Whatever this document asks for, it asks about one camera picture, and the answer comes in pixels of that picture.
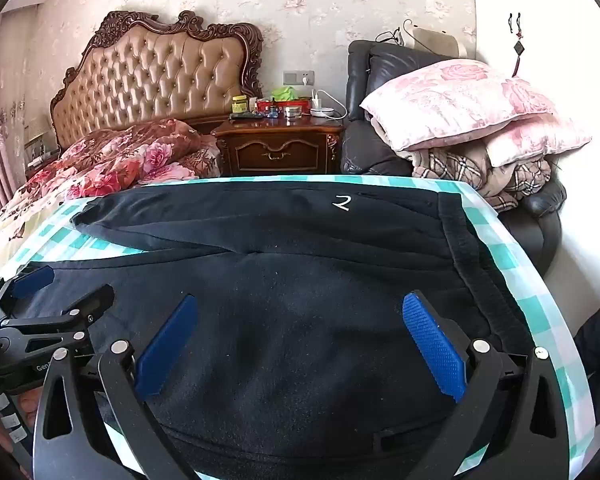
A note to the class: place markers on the teal checked table cloth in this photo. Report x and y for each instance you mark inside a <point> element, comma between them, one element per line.
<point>530,280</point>

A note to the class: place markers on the small blue bottle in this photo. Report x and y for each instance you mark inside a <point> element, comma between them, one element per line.
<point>273,112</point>

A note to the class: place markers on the floral bed sheet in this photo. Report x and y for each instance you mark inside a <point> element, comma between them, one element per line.
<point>10,220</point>

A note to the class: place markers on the red floral quilt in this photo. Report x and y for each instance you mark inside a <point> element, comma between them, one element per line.
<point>130,155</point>

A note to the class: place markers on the yellow jar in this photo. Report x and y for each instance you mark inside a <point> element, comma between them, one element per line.
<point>239,105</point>

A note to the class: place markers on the tufted leather bed headboard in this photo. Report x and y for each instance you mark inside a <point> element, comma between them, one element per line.
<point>155,75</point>

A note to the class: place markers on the grey wall socket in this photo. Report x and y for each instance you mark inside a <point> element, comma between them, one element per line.
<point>296,78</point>

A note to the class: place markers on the plaid blanket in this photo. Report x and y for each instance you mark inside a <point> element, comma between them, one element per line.
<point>485,172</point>

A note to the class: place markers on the white round device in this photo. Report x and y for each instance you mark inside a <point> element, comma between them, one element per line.
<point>321,112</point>

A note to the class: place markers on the round metal tin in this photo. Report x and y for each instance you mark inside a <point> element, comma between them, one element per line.
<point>293,113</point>

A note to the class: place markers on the black leather armchair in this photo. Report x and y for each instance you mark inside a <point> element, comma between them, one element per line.
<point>365,155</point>

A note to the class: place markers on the beige cushion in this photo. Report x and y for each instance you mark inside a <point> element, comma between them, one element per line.
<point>440,42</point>

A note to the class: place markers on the dark wooden nightstand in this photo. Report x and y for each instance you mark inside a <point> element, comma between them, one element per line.
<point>280,150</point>

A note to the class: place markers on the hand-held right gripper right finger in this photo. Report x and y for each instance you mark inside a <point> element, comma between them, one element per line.
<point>432,345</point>

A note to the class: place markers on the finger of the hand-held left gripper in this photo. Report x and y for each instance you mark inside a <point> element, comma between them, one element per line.
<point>75,312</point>
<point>32,281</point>

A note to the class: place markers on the person's left hand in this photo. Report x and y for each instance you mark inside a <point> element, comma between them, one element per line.
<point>27,405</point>

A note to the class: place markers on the dark hanging wall ornament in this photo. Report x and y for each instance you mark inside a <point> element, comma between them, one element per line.
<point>519,49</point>

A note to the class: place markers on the white charger plug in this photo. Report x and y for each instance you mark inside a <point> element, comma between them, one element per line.
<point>317,100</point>

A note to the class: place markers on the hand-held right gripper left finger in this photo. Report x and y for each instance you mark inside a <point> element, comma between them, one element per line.
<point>166,347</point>

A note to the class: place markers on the pink patterned curtain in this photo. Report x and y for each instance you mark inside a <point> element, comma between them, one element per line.
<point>0,135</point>

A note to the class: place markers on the large pink floral pillow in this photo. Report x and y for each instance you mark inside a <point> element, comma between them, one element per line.
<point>445,100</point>

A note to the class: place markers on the small pink floral pillow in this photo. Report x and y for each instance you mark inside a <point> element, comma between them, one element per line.
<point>540,140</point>

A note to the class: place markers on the black remote control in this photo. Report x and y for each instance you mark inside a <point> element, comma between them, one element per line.
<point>245,116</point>

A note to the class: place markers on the black pants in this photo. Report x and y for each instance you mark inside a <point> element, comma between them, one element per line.
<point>280,285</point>

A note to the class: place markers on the green plastic bag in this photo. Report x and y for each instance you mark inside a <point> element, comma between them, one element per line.
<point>284,93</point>

